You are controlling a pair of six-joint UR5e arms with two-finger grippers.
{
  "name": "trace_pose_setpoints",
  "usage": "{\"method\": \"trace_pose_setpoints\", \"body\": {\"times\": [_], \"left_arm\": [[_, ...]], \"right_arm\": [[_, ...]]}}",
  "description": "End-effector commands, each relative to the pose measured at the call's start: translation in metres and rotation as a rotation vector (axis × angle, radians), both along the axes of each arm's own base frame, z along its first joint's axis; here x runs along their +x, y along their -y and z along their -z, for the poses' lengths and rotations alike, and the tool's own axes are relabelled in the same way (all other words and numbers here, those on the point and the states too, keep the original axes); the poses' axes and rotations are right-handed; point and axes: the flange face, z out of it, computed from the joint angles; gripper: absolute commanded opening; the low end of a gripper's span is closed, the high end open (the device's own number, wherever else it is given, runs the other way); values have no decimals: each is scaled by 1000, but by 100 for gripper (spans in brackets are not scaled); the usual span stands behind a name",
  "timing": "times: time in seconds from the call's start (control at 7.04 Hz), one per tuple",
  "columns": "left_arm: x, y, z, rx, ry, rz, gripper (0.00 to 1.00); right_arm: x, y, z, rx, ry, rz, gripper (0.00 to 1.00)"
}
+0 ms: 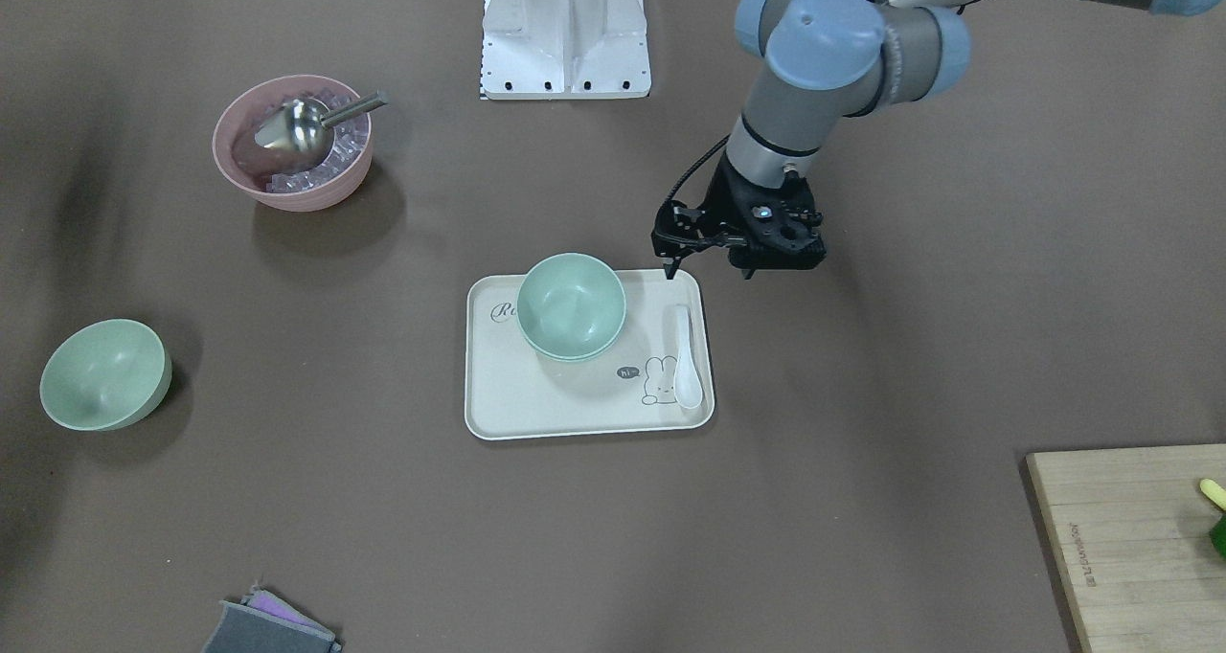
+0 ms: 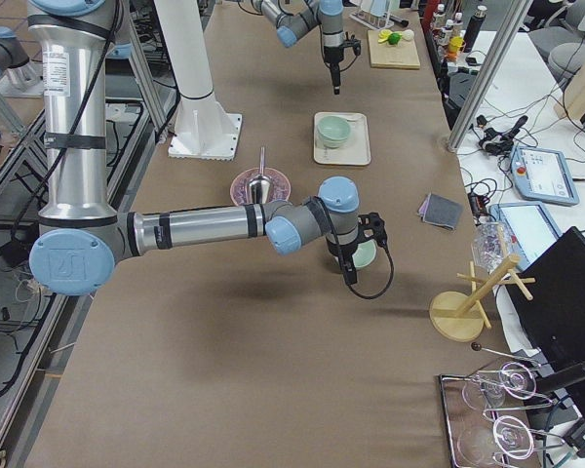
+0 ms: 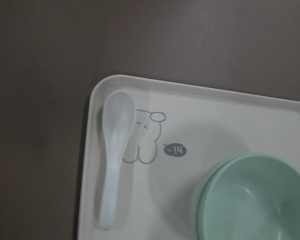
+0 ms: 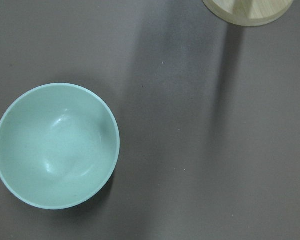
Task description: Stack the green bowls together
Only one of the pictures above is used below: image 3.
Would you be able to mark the green bowl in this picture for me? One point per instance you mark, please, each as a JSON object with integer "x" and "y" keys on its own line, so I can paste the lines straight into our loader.
{"x": 195, "y": 199}
{"x": 251, "y": 197}

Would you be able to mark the white ceramic spoon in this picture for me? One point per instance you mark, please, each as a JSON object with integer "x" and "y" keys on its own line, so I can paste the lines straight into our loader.
{"x": 118, "y": 117}

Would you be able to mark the white rectangular tray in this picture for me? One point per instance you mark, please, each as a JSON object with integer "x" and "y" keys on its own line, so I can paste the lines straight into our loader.
{"x": 182, "y": 131}

